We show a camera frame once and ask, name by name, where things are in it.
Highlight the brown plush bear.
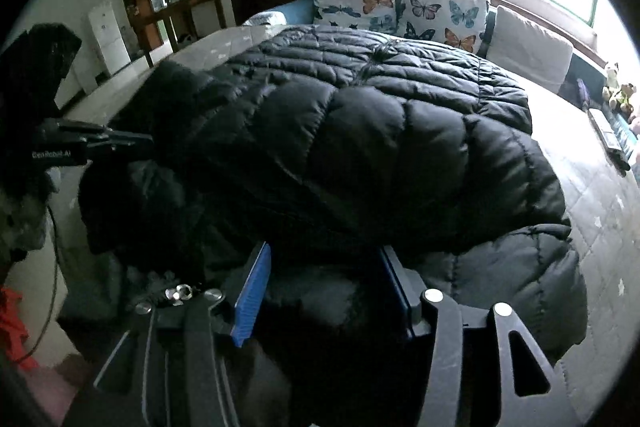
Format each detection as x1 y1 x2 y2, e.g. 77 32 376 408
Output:
617 82 640 116

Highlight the red plastic stool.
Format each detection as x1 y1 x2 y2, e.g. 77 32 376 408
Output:
0 286 34 370

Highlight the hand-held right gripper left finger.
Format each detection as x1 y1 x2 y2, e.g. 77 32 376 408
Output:
94 241 272 427

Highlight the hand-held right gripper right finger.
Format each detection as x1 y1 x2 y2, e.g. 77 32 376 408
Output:
379 246 583 427

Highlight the butterfly print pillow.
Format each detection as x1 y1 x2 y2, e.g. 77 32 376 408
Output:
397 0 492 55
312 0 398 32

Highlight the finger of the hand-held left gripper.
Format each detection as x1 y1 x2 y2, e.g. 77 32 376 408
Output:
86 142 157 166
52 118 153 146

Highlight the black cable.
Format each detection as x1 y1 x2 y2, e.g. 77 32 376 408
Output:
14 202 64 364

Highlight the grey long box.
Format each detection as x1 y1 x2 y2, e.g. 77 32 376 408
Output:
587 107 634 171

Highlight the grey star quilted bed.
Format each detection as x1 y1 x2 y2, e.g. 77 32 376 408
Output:
62 23 640 410

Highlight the white plush toy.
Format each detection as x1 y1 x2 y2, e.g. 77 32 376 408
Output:
601 62 622 108

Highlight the black down jacket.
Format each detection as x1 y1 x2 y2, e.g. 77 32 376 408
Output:
77 24 589 427

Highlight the white pillow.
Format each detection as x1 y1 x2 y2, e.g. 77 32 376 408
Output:
486 5 574 95

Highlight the wooden side table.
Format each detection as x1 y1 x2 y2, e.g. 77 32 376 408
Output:
132 0 223 68

